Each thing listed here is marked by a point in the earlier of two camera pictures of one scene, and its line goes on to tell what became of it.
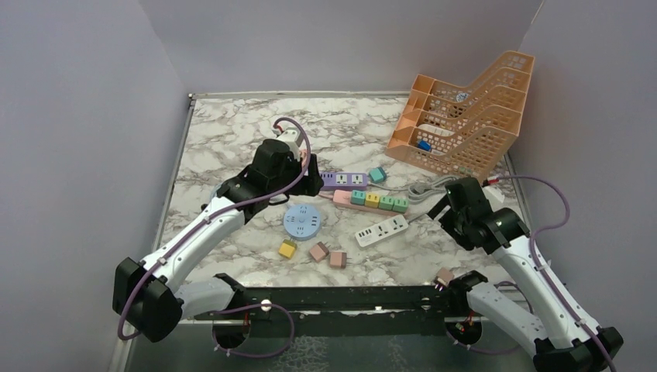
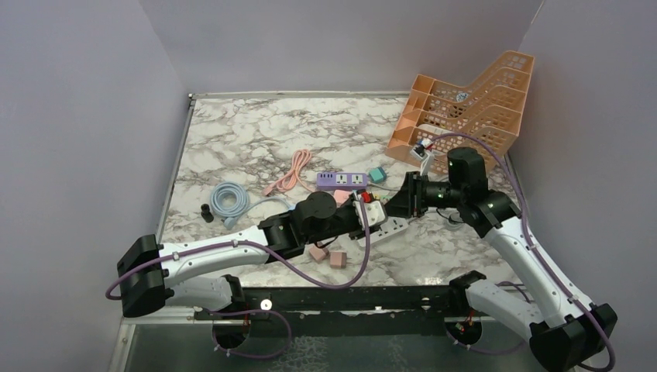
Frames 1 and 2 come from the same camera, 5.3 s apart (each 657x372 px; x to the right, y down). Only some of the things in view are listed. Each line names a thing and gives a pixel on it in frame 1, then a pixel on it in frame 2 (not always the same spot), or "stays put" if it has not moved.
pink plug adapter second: x=338 y=260 stays put
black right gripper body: x=452 y=220 to x=417 y=189
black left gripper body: x=307 y=186 to x=346 y=224
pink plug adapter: x=320 y=252 stays put
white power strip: x=369 y=235 stays put
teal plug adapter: x=377 y=174 stays put
